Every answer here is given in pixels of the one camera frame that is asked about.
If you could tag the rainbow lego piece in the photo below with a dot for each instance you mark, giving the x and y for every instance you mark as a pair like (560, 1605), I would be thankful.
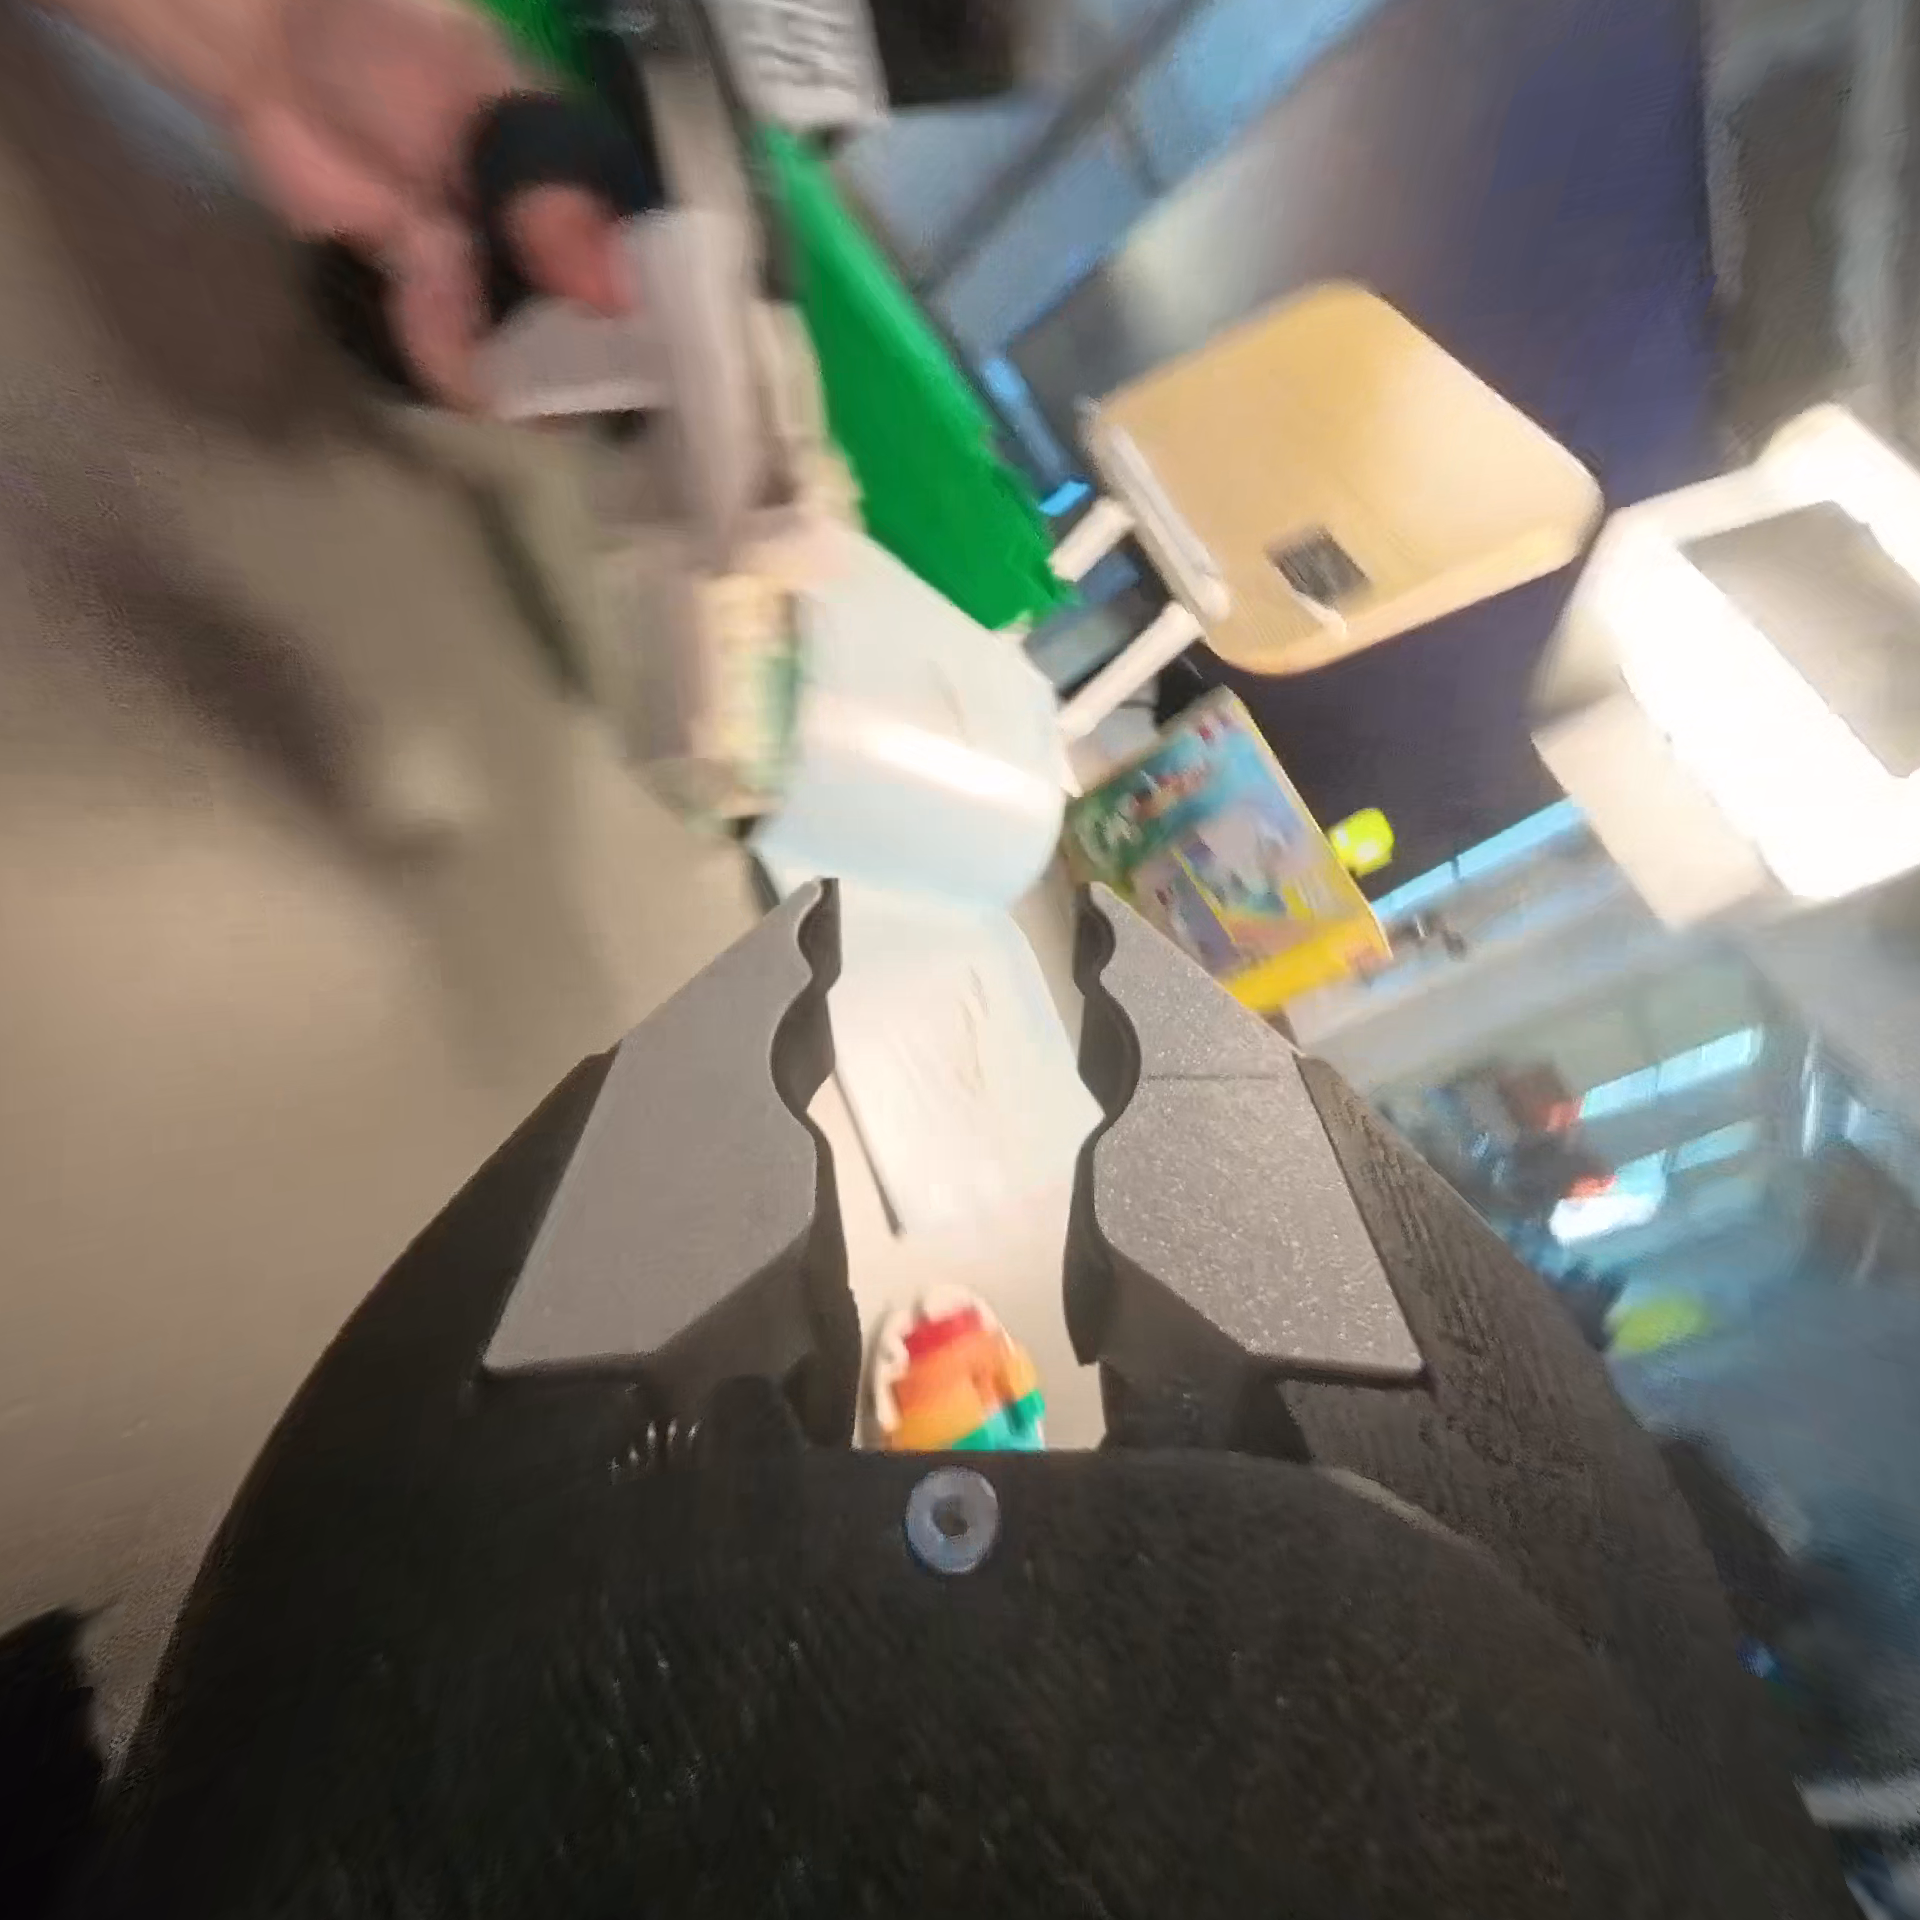
(961, 1378)

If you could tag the white and mint lego build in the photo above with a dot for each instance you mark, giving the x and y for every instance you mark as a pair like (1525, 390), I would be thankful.
(750, 691)

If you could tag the yellow lego set box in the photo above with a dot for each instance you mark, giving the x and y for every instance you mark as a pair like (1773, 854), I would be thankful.
(1217, 871)

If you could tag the open lego instruction booklet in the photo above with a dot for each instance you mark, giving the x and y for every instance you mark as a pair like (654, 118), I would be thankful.
(930, 749)

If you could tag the green plastic bin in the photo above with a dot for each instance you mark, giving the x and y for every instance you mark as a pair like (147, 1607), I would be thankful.
(901, 373)

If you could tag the lime round object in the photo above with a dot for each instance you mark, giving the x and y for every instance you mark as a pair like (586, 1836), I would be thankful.
(1363, 840)

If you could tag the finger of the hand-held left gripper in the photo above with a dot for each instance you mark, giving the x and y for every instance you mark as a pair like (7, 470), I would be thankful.
(703, 373)
(572, 373)

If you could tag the tilted wooden side table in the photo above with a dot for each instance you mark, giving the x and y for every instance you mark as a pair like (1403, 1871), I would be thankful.
(1350, 480)

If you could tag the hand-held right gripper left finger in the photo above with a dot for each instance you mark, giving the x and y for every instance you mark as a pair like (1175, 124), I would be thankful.
(678, 1185)

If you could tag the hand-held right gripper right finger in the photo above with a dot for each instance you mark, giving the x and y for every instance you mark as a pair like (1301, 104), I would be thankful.
(1245, 1198)

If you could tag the person's left hand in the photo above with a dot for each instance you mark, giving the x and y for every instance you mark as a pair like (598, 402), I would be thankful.
(360, 120)

